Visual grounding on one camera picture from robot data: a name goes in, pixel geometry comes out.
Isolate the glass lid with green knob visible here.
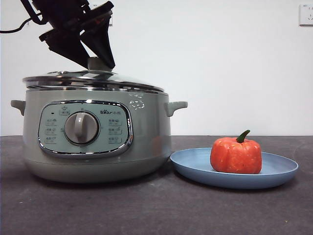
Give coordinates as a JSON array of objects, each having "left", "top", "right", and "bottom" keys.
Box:
[{"left": 22, "top": 56, "right": 169, "bottom": 94}]

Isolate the pale green electric steamer pot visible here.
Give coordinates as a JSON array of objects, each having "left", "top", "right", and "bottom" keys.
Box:
[{"left": 10, "top": 87, "right": 188, "bottom": 184}]

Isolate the orange toy pumpkin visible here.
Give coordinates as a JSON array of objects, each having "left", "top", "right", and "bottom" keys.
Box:
[{"left": 210, "top": 129, "right": 262, "bottom": 174}]

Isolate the black cable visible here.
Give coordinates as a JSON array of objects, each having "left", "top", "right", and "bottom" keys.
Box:
[{"left": 0, "top": 13, "right": 47, "bottom": 34}]

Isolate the blue round plate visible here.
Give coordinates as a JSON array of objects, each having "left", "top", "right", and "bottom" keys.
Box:
[{"left": 170, "top": 147, "right": 299, "bottom": 190}]

